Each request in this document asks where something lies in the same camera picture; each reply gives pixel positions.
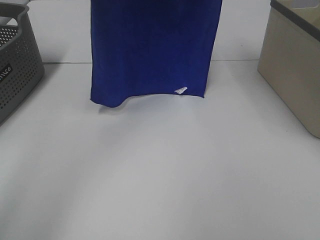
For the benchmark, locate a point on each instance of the blue microfibre towel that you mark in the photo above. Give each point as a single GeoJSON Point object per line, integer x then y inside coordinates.
{"type": "Point", "coordinates": [150, 47]}

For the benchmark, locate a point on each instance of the beige bin with grey rim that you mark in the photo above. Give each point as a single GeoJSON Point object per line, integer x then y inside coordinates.
{"type": "Point", "coordinates": [290, 58]}

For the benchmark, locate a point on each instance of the grey perforated plastic basket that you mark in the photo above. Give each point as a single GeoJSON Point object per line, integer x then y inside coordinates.
{"type": "Point", "coordinates": [21, 66]}

